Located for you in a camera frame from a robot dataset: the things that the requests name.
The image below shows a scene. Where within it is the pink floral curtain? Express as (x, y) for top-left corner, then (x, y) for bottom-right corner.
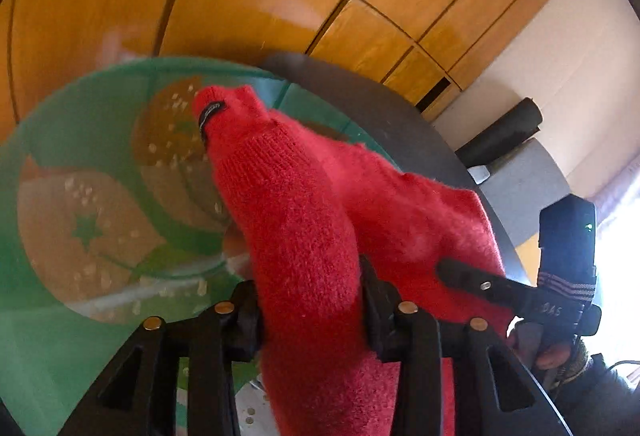
(590, 156), (640, 227)

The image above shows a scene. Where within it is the large bright window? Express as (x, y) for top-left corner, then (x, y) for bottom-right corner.
(590, 211), (640, 367)

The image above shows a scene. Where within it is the person's right hand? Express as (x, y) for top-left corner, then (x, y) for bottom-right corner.
(535, 341), (576, 371)

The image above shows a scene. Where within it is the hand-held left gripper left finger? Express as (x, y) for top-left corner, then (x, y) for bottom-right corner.
(65, 280), (266, 436)

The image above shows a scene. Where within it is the black rolled mat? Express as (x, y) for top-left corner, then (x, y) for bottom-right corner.
(455, 97), (543, 167)

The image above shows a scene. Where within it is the white dotted paper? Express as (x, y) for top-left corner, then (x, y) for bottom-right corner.
(235, 381), (281, 436)

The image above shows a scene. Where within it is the green printed table mat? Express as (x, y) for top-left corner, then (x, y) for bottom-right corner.
(0, 56), (361, 436)

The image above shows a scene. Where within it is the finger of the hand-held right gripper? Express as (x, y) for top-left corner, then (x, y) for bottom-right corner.
(436, 257), (541, 319)

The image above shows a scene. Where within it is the grey yellow blue sofa chair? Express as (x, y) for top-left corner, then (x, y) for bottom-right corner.
(465, 136), (573, 277)

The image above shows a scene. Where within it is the red knit sweater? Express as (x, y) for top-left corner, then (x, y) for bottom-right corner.
(191, 85), (516, 436)

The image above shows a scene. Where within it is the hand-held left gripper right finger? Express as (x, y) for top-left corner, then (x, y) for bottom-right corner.
(359, 255), (571, 436)

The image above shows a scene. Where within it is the person's right forearm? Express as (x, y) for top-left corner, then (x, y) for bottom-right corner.
(545, 341), (640, 436)

